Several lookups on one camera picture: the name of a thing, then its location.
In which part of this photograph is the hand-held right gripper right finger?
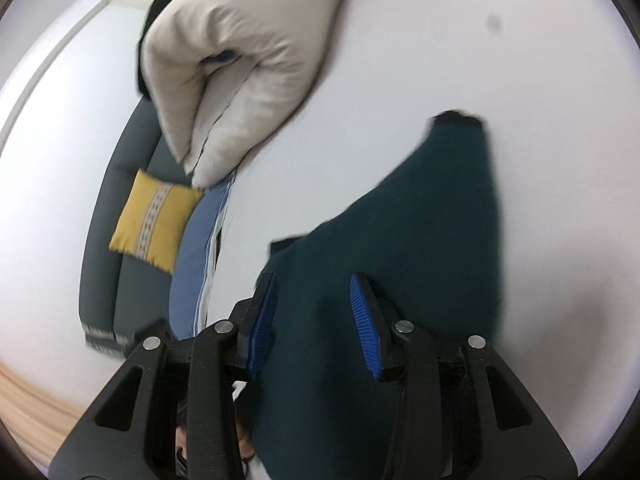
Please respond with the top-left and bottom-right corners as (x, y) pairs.
(349, 272), (578, 480)

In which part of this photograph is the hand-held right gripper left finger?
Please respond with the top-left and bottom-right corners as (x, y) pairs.
(50, 271), (278, 480)

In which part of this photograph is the dark green garment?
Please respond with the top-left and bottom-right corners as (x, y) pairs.
(235, 109), (503, 480)

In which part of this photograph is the yellow cushion with patterned band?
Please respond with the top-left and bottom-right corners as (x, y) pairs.
(108, 169), (206, 275)

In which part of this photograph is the grey sofa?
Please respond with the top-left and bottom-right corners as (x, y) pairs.
(79, 95), (211, 358)

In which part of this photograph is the folded cream duvet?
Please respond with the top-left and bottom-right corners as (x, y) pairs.
(140, 0), (358, 190)

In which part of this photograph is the white bed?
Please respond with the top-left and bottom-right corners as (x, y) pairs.
(190, 0), (640, 480)

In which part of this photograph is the black cloth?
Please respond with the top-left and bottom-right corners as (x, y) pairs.
(135, 0), (196, 98)

